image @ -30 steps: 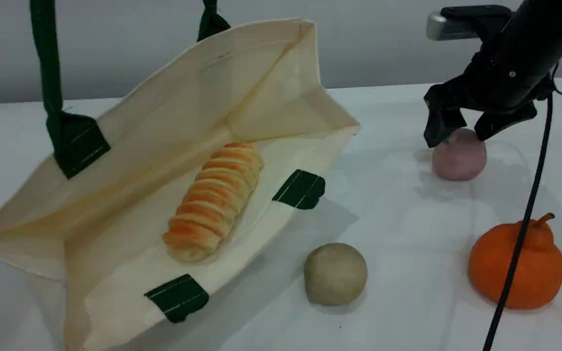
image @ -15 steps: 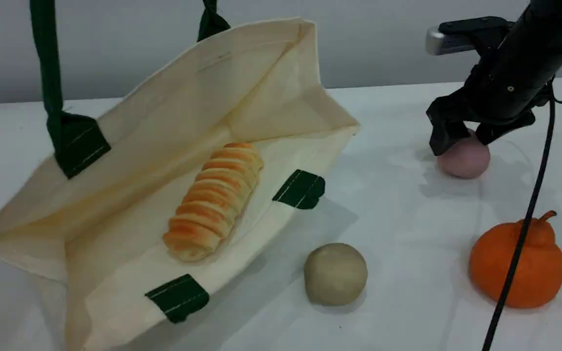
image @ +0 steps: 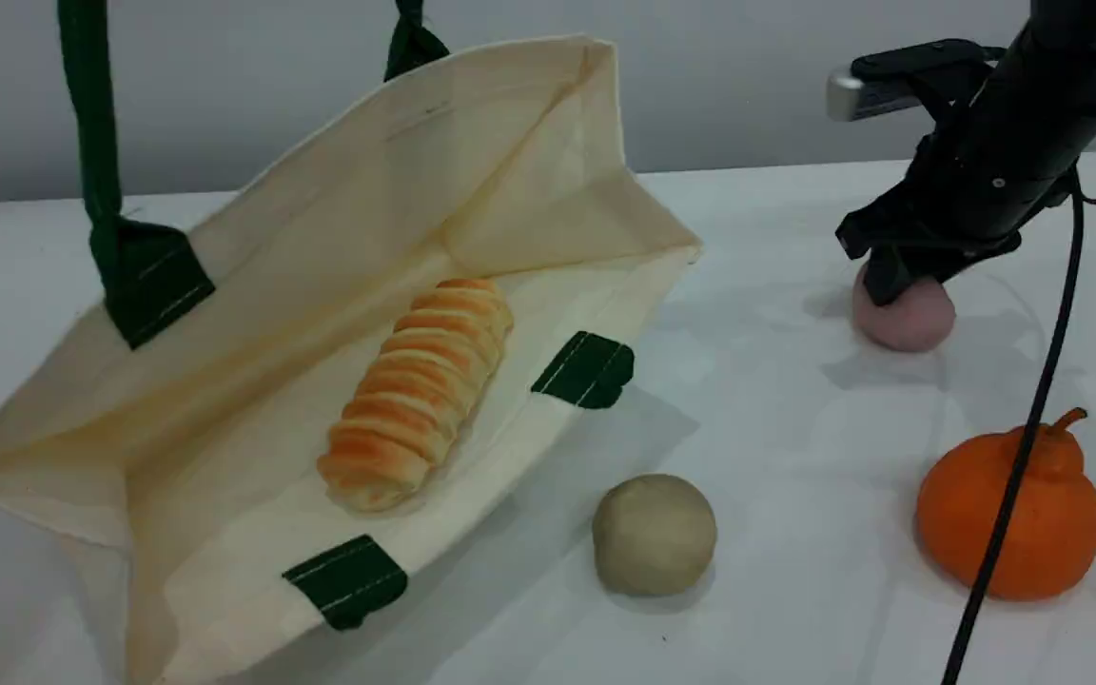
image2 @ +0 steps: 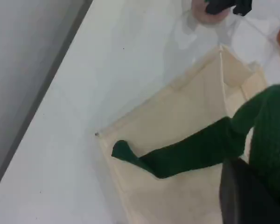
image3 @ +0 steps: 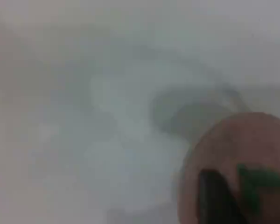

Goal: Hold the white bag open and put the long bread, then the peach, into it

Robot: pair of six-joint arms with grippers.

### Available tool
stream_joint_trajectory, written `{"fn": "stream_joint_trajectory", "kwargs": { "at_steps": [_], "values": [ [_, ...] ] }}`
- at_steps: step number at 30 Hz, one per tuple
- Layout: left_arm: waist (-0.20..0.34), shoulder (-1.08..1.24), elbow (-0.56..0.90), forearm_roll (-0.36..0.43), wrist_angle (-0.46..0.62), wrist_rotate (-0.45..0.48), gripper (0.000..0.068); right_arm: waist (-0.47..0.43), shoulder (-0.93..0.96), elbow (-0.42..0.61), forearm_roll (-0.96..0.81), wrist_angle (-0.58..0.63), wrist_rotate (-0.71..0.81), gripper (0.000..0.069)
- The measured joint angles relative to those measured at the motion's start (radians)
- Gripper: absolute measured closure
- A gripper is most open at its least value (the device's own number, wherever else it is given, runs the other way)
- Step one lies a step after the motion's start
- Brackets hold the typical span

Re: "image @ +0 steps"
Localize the black wrist camera silver end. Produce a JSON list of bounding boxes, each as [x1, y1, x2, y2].
[[827, 38, 1008, 123]]

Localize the white canvas bag green handles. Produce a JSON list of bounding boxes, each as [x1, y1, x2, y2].
[[0, 0, 704, 685]]

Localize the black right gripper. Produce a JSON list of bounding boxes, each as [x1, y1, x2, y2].
[[835, 90, 1082, 307]]

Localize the long straight black cable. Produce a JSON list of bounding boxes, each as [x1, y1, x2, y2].
[[940, 169, 1085, 685]]

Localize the beige round ball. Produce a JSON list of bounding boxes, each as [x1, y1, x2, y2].
[[592, 474, 718, 600]]

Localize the long ridged orange bread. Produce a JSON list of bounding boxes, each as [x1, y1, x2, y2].
[[317, 277, 516, 515]]

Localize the pink peach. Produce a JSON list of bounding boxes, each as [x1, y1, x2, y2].
[[851, 262, 958, 355]]

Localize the orange tangerine with stem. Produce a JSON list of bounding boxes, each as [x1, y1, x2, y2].
[[916, 407, 1096, 603]]

